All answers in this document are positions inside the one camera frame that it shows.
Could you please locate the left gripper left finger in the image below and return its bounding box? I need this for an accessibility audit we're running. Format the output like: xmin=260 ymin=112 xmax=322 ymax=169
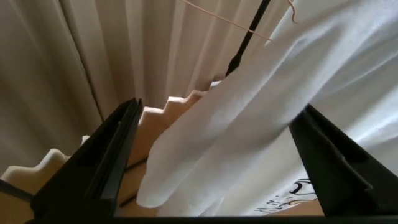
xmin=29 ymin=98 xmax=144 ymax=219

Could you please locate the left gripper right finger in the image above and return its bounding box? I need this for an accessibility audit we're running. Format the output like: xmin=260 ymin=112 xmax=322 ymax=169
xmin=288 ymin=104 xmax=398 ymax=217

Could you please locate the white printed t-shirt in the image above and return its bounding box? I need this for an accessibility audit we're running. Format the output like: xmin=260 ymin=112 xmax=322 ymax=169
xmin=136 ymin=0 xmax=398 ymax=217

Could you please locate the black clothes rack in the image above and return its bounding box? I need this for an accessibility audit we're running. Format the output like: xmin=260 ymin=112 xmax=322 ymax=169
xmin=0 ymin=0 xmax=272 ymax=208

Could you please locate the pink clothes hanger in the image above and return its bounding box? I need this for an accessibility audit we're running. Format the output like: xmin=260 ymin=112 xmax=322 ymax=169
xmin=180 ymin=0 xmax=299 ymax=42

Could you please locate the beige curtain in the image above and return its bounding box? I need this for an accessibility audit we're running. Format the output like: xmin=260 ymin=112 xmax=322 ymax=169
xmin=0 ymin=0 xmax=290 ymax=175

